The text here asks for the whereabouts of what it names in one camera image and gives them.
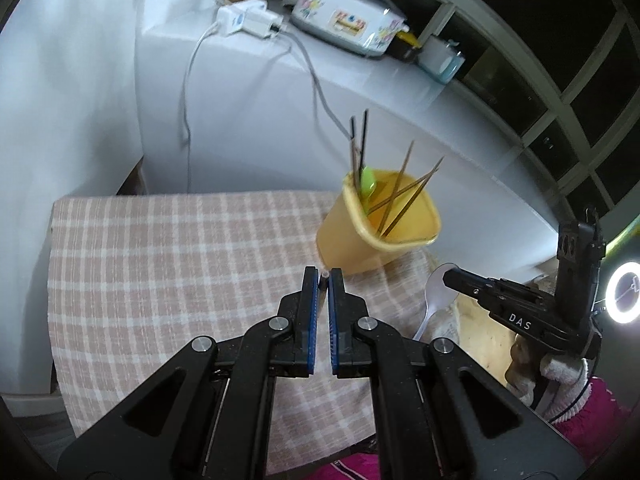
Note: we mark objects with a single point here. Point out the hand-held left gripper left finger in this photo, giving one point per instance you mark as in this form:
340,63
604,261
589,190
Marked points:
302,320

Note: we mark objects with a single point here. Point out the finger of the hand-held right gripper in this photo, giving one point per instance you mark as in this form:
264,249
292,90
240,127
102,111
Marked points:
470,285

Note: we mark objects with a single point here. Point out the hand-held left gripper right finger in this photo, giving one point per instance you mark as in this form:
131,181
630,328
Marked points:
342,325

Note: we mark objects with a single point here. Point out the clear plastic spoon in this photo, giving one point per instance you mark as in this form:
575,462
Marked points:
440,287

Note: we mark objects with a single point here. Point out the yellow plastic container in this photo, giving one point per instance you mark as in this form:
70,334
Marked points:
345,245

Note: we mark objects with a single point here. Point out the green plastic spoon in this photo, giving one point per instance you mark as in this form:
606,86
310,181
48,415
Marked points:
369,182

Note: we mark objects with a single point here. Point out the black chopstick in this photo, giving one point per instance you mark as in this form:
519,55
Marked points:
364,140
354,140

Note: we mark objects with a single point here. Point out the person's right hand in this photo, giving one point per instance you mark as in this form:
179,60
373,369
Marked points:
525,372

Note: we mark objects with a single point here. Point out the light wooden table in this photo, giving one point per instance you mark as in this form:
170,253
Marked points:
480,340

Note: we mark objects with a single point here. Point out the pink checked cloth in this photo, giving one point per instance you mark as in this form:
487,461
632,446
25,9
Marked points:
175,270

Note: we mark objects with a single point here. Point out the light blue white appliance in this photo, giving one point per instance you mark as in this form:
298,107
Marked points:
442,60

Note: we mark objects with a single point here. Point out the black pot with yellow lid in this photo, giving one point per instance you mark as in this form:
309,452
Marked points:
405,45

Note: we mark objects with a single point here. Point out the floral white rice cooker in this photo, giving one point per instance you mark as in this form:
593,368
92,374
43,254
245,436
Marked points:
345,15

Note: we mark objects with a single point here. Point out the white power strip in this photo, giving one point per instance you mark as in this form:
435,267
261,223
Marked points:
250,17

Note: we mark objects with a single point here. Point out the white window frame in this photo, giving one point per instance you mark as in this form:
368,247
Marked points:
550,90

